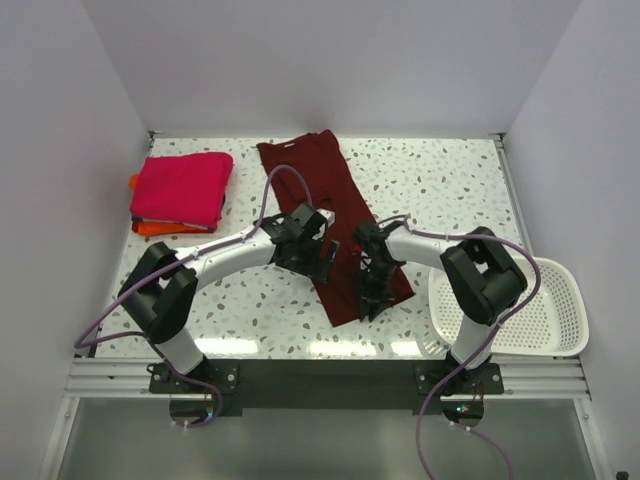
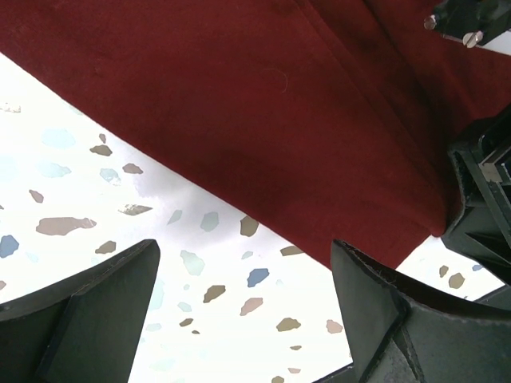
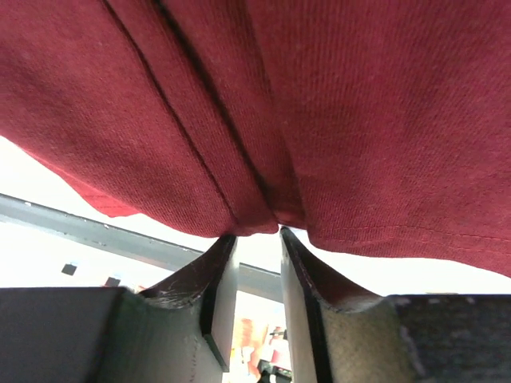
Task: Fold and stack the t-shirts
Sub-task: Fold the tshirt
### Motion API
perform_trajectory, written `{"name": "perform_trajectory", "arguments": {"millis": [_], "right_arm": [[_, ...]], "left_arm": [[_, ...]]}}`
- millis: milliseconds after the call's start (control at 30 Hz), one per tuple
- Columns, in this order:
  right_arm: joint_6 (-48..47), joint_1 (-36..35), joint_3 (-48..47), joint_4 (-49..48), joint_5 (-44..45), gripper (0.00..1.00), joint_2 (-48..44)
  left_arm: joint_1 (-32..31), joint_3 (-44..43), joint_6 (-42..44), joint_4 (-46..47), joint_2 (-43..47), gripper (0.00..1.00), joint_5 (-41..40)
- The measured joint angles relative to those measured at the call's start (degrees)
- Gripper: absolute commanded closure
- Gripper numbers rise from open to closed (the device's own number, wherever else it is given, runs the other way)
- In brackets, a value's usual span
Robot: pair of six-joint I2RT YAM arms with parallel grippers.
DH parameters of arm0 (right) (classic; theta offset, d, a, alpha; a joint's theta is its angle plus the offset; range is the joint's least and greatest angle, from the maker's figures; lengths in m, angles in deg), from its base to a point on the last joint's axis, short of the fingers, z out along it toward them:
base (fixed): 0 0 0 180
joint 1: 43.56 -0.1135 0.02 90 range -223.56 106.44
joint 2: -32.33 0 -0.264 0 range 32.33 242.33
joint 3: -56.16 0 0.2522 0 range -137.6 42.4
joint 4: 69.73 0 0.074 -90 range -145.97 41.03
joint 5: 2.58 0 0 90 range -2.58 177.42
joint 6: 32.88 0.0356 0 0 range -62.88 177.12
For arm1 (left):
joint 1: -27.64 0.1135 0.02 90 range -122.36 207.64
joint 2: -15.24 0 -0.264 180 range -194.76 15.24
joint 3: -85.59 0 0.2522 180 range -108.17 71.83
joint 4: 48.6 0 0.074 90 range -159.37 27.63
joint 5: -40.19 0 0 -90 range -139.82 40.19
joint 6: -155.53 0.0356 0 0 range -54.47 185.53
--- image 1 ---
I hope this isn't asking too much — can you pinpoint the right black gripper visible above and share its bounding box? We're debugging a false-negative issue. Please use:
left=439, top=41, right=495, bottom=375
left=353, top=260, right=399, bottom=320

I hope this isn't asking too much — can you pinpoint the dark red t-shirt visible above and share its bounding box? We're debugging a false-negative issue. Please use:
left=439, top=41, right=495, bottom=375
left=255, top=128, right=416, bottom=329

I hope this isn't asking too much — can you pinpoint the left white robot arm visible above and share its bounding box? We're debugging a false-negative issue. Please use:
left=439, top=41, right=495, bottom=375
left=118, top=203, right=339, bottom=392

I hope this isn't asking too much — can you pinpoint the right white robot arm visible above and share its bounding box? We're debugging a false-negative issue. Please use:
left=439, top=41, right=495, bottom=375
left=353, top=219, right=528, bottom=393

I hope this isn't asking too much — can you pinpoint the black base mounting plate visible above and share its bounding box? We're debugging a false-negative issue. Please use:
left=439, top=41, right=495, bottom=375
left=148, top=357, right=503, bottom=419

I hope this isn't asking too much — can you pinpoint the folded pink t-shirt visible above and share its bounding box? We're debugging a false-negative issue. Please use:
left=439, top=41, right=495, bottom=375
left=130, top=151, right=234, bottom=230

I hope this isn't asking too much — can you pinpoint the folded orange t-shirt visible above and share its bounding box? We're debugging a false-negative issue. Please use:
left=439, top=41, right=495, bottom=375
left=128, top=174, right=214, bottom=237

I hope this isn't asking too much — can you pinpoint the white perforated plastic basket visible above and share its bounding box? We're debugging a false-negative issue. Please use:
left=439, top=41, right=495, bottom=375
left=428, top=257, right=589, bottom=357

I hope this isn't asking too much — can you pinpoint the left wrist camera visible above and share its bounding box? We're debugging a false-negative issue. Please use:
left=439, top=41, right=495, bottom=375
left=317, top=209, right=335, bottom=226

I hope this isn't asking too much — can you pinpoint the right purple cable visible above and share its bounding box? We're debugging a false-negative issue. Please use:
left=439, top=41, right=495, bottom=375
left=379, top=214, right=544, bottom=480

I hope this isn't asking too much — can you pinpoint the aluminium extrusion rail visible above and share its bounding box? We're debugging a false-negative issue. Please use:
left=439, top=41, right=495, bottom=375
left=63, top=356, right=591, bottom=400

